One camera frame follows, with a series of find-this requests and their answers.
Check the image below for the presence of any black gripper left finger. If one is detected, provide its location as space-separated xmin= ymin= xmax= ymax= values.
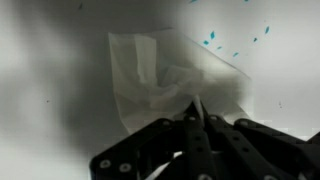
xmin=89 ymin=103 xmax=199 ymax=180

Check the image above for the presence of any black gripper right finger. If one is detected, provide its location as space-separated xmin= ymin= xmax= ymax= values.
xmin=201 ymin=106 xmax=320 ymax=180

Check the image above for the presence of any white tissue wipe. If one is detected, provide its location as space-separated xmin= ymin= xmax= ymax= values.
xmin=108 ymin=29 xmax=253 ymax=134

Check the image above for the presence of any black framed white board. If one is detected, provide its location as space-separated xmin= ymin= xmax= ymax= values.
xmin=0 ymin=0 xmax=320 ymax=180

